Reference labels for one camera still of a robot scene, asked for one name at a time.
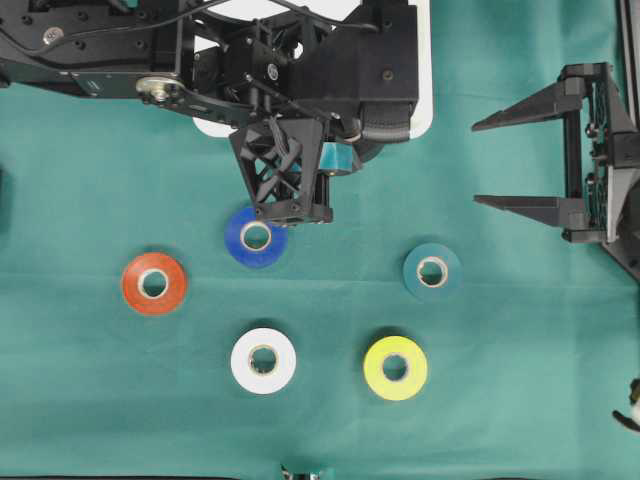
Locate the green table cloth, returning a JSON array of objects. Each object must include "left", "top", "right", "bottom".
[{"left": 1, "top": 1, "right": 639, "bottom": 479}]

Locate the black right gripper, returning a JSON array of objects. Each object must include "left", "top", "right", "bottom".
[{"left": 471, "top": 63, "right": 639, "bottom": 245}]

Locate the teal green tape roll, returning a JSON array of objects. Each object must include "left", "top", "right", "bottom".
[{"left": 403, "top": 243, "right": 463, "bottom": 302}]

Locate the yellow tape roll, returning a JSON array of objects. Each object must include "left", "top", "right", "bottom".
[{"left": 363, "top": 336, "right": 428, "bottom": 401}]

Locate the white tape roll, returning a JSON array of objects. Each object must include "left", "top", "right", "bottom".
[{"left": 230, "top": 328, "right": 297, "bottom": 395}]

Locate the black frame rail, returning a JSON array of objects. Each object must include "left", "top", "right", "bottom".
[{"left": 616, "top": 0, "right": 640, "bottom": 127}]

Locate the white plastic tray case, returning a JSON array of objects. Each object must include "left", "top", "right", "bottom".
[{"left": 210, "top": 0, "right": 434, "bottom": 139}]

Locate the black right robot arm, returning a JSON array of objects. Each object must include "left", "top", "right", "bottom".
[{"left": 472, "top": 63, "right": 639, "bottom": 278}]

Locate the orange tape roll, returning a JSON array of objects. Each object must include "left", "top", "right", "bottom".
[{"left": 121, "top": 252, "right": 188, "bottom": 316}]

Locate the blue tape roll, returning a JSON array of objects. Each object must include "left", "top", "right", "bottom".
[{"left": 224, "top": 207, "right": 288, "bottom": 269}]

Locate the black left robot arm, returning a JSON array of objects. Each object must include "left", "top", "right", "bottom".
[{"left": 1, "top": 1, "right": 366, "bottom": 227}]

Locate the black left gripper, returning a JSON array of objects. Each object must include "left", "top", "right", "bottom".
[{"left": 191, "top": 19, "right": 360, "bottom": 225}]

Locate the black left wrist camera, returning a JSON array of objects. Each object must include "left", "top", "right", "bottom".
[{"left": 285, "top": 1, "right": 419, "bottom": 165}]

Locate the black white object at edge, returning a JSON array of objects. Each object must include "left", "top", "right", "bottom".
[{"left": 612, "top": 378, "right": 640, "bottom": 433}]

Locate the metal clamp at bottom edge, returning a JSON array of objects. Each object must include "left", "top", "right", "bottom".
[{"left": 280, "top": 464, "right": 335, "bottom": 480}]

